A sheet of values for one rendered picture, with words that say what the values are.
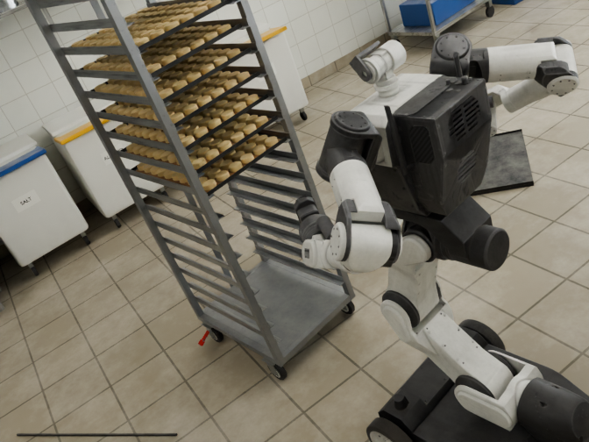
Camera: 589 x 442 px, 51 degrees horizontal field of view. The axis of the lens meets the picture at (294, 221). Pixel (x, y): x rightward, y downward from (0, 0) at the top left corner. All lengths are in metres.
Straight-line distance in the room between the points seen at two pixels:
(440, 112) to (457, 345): 0.89
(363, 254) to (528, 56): 0.75
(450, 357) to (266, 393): 0.98
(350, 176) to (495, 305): 1.59
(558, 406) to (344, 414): 0.90
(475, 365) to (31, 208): 3.19
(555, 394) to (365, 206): 0.96
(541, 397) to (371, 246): 0.91
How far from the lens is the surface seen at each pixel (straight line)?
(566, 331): 2.65
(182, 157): 2.12
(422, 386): 2.28
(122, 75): 2.23
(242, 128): 2.37
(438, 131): 1.41
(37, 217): 4.47
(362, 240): 1.22
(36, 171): 4.39
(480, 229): 1.66
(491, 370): 2.08
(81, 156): 4.41
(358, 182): 1.29
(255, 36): 2.27
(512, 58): 1.71
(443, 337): 2.06
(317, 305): 2.81
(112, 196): 4.53
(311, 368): 2.76
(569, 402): 1.97
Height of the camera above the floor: 1.87
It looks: 30 degrees down
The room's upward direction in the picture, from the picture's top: 22 degrees counter-clockwise
